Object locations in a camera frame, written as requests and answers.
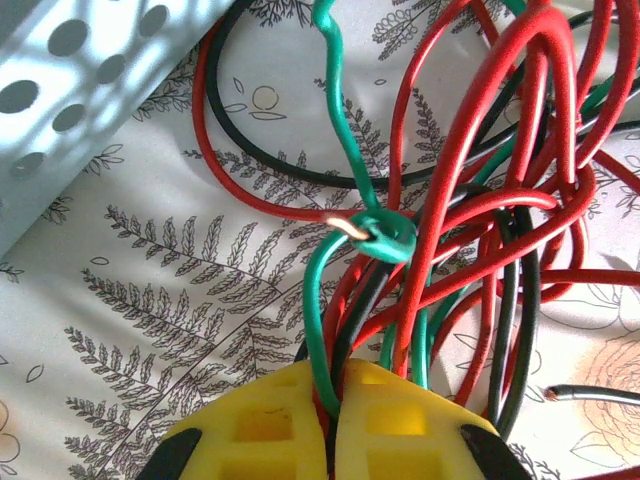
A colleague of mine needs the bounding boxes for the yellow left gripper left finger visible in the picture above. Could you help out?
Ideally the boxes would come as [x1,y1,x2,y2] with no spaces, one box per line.
[135,359,330,480]

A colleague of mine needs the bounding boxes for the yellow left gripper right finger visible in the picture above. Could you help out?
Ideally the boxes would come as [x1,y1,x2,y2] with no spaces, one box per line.
[333,358,532,480]

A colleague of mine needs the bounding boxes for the black cable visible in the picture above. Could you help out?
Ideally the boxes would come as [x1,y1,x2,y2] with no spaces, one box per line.
[207,0,640,480]

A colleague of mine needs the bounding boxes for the green cable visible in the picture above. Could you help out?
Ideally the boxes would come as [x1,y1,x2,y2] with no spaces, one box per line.
[302,0,619,419]

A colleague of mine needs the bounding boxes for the red cable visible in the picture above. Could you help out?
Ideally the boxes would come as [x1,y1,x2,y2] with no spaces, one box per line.
[192,0,640,480]

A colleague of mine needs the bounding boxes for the floral patterned table mat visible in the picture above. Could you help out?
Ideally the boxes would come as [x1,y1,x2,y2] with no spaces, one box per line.
[0,0,640,480]

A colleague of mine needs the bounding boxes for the blue perforated plastic basket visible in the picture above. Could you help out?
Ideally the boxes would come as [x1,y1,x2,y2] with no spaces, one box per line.
[0,0,236,259]

